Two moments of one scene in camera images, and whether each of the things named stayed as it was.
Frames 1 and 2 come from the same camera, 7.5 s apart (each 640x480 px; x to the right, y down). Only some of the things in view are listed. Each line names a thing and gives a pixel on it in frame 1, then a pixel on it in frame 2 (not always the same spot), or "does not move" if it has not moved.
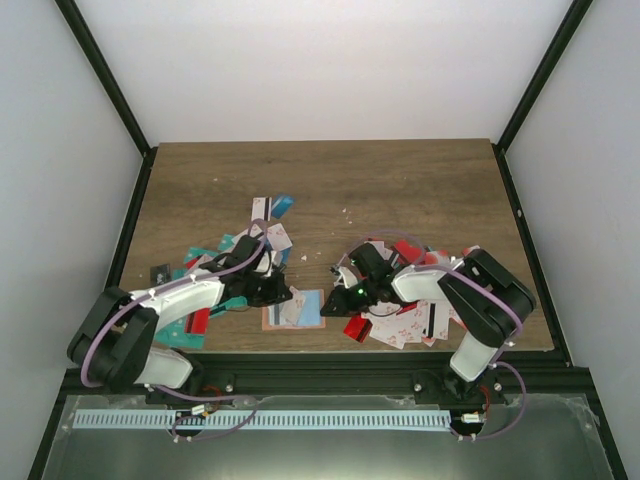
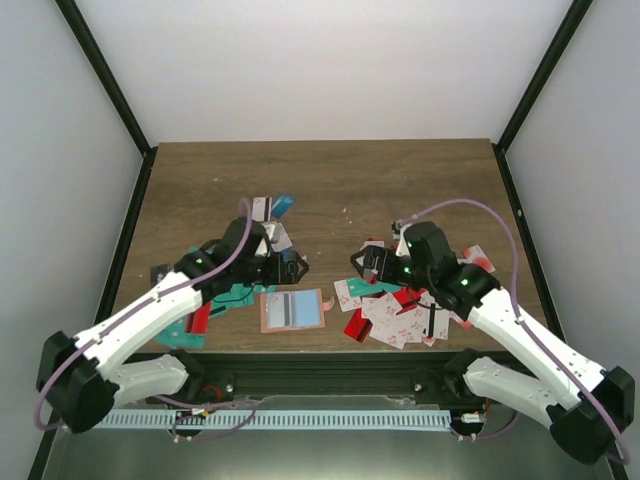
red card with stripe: x=358 y=328 does not move
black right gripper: x=343 y=303 → x=374 y=252
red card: x=196 y=322 does not move
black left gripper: x=277 y=294 → x=277 y=276
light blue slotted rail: x=279 y=419 does not move
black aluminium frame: x=344 y=373 does not move
